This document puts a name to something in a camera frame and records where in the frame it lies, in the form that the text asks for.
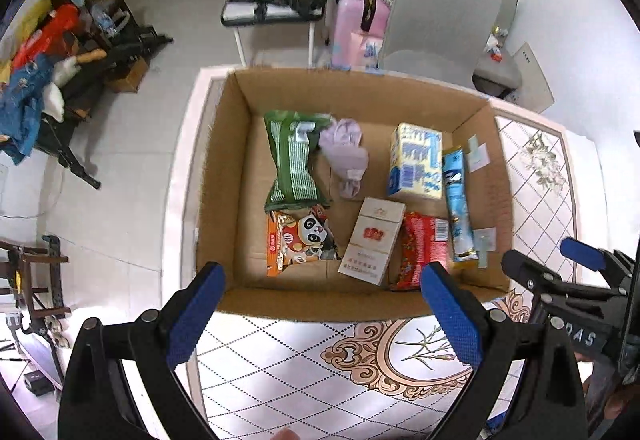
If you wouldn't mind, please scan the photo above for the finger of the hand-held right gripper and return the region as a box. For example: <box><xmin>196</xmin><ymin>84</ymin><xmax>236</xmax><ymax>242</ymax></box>
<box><xmin>501</xmin><ymin>248</ymin><xmax>616</xmax><ymax>303</ymax></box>
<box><xmin>560</xmin><ymin>237</ymin><xmax>636</xmax><ymax>288</ymax></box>

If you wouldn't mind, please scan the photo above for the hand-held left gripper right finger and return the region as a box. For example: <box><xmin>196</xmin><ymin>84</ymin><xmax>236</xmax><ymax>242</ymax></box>
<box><xmin>420</xmin><ymin>261</ymin><xmax>586</xmax><ymax>440</ymax></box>

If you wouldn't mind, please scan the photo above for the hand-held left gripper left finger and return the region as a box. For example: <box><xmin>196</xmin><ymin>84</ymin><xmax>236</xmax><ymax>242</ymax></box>
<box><xmin>59</xmin><ymin>261</ymin><xmax>227</xmax><ymax>440</ymax></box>

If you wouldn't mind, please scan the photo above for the red snack packet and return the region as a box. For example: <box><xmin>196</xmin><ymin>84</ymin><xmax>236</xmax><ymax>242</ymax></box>
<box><xmin>390</xmin><ymin>212</ymin><xmax>453</xmax><ymax>292</ymax></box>

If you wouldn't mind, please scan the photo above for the large cardboard box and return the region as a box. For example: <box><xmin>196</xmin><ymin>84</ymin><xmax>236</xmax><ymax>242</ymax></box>
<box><xmin>194</xmin><ymin>67</ymin><xmax>516</xmax><ymax>323</ymax></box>

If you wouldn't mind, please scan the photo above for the long light blue packet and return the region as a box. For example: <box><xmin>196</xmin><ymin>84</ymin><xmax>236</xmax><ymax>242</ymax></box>
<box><xmin>442</xmin><ymin>146</ymin><xmax>476</xmax><ymax>263</ymax></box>

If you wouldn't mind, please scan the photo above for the white cigarette box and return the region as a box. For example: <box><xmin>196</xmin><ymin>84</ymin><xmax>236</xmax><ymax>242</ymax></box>
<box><xmin>337</xmin><ymin>197</ymin><xmax>407</xmax><ymax>288</ymax></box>

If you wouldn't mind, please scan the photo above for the orange panda snack packet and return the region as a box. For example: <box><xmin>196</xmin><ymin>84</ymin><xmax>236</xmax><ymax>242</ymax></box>
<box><xmin>266</xmin><ymin>205</ymin><xmax>340</xmax><ymax>277</ymax></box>

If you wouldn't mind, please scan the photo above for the blue yellow tissue pack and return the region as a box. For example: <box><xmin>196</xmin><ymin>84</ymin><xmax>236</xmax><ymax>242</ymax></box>
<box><xmin>387</xmin><ymin>122</ymin><xmax>444</xmax><ymax>201</ymax></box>

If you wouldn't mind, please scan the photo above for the green snack packet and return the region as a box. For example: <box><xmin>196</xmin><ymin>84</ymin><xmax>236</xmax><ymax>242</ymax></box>
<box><xmin>263</xmin><ymin>110</ymin><xmax>333</xmax><ymax>213</ymax></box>

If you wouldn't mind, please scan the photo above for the purple cloth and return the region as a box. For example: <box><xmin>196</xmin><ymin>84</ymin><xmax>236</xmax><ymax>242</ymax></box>
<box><xmin>318</xmin><ymin>118</ymin><xmax>370</xmax><ymax>201</ymax></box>

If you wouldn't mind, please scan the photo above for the dark wooden chair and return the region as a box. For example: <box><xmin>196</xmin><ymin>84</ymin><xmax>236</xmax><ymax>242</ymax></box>
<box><xmin>0</xmin><ymin>235</ymin><xmax>71</xmax><ymax>336</ymax></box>

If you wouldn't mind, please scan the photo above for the beige flat board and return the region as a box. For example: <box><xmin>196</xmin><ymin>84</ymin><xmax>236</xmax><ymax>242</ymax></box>
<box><xmin>510</xmin><ymin>42</ymin><xmax>556</xmax><ymax>113</ymax></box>

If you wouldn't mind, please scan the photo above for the grey fabric chair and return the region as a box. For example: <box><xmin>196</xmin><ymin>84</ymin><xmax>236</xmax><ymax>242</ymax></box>
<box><xmin>472</xmin><ymin>0</ymin><xmax>523</xmax><ymax>98</ymax></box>
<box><xmin>377</xmin><ymin>0</ymin><xmax>503</xmax><ymax>88</ymax></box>

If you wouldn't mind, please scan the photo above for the small brown cardboard box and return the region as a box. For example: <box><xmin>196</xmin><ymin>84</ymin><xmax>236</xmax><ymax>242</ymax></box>
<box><xmin>107</xmin><ymin>57</ymin><xmax>151</xmax><ymax>93</ymax></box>

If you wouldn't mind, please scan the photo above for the pile of colourful clothes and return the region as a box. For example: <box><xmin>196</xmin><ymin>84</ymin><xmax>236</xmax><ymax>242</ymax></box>
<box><xmin>0</xmin><ymin>0</ymin><xmax>173</xmax><ymax>191</ymax></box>

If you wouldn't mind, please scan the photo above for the pink suitcase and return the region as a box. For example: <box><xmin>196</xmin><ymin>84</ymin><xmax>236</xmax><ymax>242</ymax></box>
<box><xmin>325</xmin><ymin>0</ymin><xmax>393</xmax><ymax>71</ymax></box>

